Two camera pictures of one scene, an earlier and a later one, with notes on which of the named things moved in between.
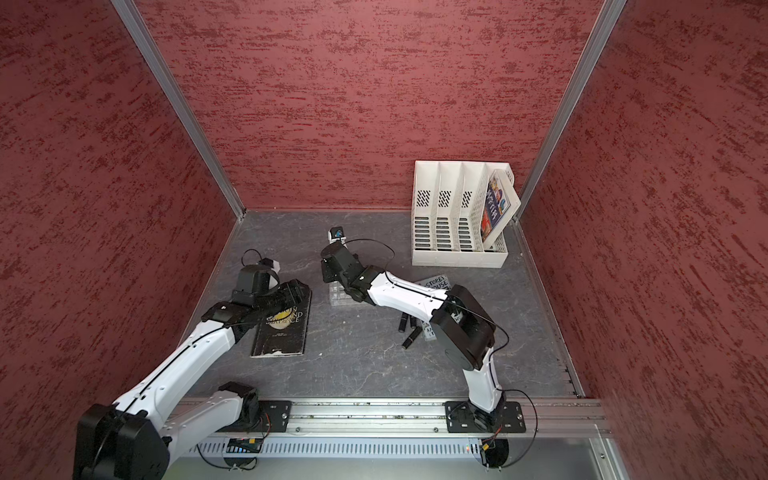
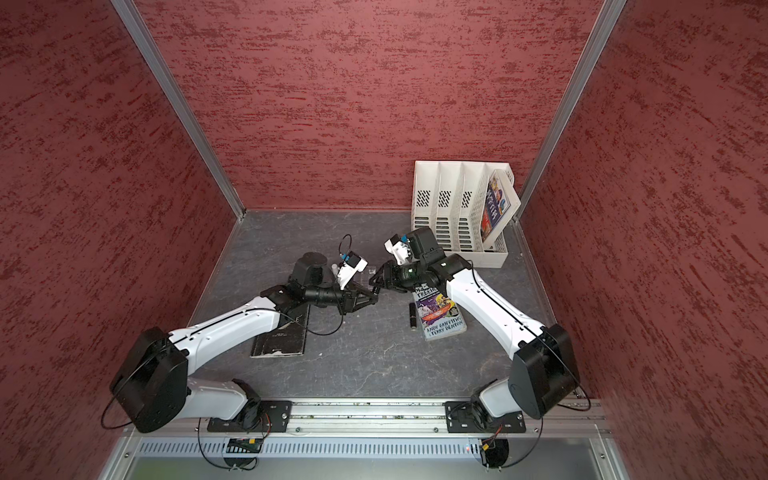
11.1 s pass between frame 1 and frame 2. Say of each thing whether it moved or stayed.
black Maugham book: stayed
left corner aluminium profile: stayed
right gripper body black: moved
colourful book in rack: stayed
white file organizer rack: stayed
